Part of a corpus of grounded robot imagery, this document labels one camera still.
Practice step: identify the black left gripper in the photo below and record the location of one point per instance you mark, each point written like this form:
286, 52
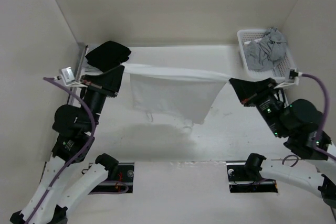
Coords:
108, 83

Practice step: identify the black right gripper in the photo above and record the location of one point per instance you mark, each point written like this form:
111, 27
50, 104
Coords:
248, 92

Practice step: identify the white tank top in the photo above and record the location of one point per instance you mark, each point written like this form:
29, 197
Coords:
180, 92

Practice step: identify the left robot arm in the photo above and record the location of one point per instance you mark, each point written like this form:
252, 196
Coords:
53, 202

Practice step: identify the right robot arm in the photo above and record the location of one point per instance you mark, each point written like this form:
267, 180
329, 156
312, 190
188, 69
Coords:
298, 123

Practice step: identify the folded black tank top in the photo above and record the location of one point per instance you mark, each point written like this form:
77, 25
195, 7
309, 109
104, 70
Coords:
108, 56

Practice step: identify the grey tank top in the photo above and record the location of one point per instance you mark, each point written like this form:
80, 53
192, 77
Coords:
267, 53

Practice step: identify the white plastic basket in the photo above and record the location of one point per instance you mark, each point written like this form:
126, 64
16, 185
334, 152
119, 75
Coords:
278, 73

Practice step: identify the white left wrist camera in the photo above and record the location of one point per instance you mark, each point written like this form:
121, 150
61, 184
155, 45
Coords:
68, 78

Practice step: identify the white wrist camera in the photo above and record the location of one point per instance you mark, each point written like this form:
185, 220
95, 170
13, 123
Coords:
291, 79
68, 78

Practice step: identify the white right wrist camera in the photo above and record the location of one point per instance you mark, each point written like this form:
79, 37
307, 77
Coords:
291, 79

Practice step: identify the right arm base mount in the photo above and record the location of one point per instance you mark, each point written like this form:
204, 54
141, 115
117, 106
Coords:
239, 181

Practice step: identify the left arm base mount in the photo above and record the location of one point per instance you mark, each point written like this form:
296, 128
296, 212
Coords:
124, 174

